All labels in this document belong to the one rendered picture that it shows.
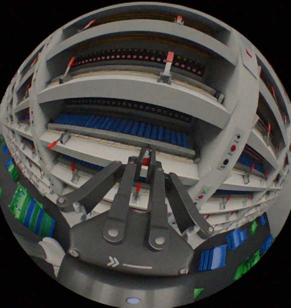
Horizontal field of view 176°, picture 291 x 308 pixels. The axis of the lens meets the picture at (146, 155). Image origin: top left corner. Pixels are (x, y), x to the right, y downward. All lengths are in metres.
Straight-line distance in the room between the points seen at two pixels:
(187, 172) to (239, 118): 0.20
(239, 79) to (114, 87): 0.28
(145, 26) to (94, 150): 0.35
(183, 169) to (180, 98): 0.18
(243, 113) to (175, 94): 0.18
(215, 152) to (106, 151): 0.28
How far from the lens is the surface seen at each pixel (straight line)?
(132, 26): 0.29
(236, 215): 1.04
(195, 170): 0.31
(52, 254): 0.72
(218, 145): 0.27
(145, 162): 0.19
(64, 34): 0.60
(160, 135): 0.32
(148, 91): 0.21
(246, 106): 0.30
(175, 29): 0.28
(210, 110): 0.23
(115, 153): 0.28
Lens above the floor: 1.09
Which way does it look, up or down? 33 degrees down
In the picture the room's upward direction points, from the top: 14 degrees clockwise
